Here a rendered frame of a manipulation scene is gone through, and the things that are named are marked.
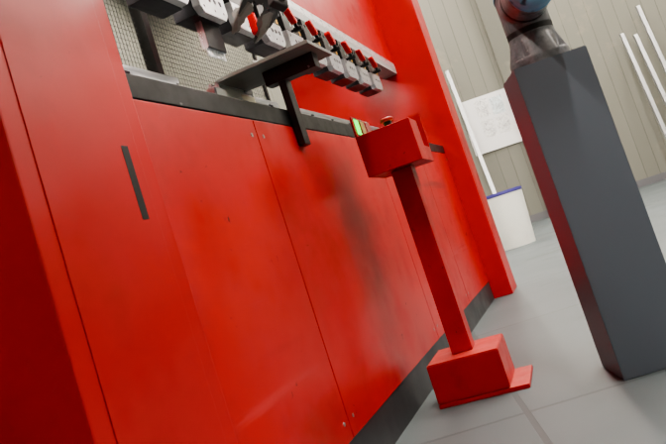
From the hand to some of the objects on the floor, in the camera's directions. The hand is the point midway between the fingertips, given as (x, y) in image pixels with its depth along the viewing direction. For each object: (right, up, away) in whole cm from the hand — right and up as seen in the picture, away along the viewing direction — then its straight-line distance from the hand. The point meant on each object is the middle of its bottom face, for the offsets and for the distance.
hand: (246, 35), depth 179 cm
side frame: (+85, -107, +218) cm, 257 cm away
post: (-9, -128, +114) cm, 172 cm away
